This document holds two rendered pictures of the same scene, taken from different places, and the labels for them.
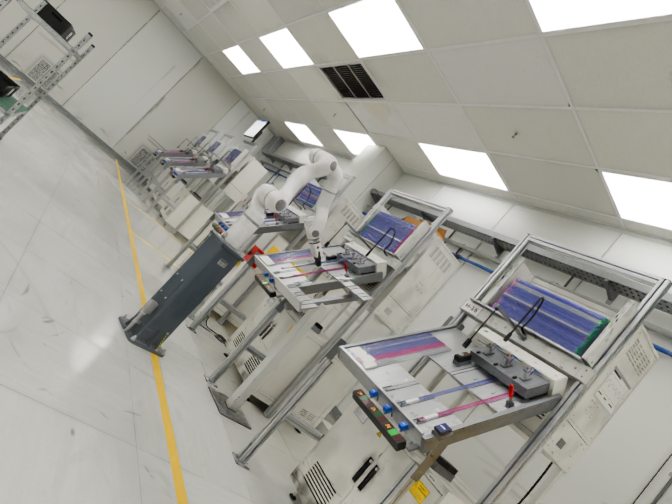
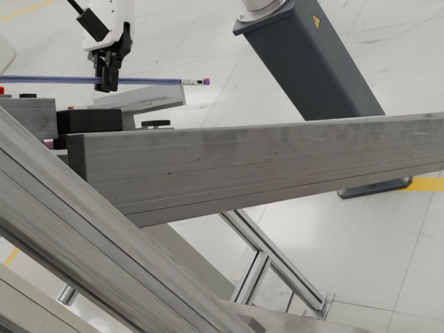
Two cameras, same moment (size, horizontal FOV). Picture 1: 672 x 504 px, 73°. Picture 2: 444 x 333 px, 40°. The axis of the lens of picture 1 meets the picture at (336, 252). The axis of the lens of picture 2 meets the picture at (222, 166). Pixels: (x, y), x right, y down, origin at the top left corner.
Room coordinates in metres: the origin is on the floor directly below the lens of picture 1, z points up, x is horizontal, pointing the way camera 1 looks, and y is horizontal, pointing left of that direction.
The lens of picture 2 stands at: (4.05, 0.07, 1.39)
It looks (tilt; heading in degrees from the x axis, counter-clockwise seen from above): 34 degrees down; 179
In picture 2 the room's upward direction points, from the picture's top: 42 degrees counter-clockwise
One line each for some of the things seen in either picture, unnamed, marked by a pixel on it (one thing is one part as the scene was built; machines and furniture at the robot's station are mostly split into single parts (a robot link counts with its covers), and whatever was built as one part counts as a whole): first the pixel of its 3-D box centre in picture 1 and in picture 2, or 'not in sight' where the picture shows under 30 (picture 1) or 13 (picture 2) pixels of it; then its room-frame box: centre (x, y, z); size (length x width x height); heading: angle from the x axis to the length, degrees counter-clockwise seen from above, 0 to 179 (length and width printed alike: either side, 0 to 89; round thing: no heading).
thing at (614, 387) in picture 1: (600, 407); not in sight; (2.04, -1.37, 1.32); 0.23 x 0.01 x 0.37; 121
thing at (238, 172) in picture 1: (215, 188); not in sight; (7.50, 2.17, 0.95); 1.36 x 0.82 x 1.90; 121
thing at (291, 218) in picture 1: (251, 255); not in sight; (4.63, 0.61, 0.66); 1.01 x 0.73 x 1.31; 121
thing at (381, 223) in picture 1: (390, 235); not in sight; (3.39, -0.22, 1.52); 0.51 x 0.13 x 0.27; 31
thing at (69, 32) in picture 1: (58, 24); not in sight; (3.32, 2.62, 1.01); 0.57 x 0.17 x 0.11; 31
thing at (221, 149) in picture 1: (199, 174); not in sight; (8.74, 2.93, 0.95); 1.37 x 0.82 x 1.90; 121
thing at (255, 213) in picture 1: (262, 203); not in sight; (2.63, 0.50, 1.00); 0.19 x 0.12 x 0.24; 48
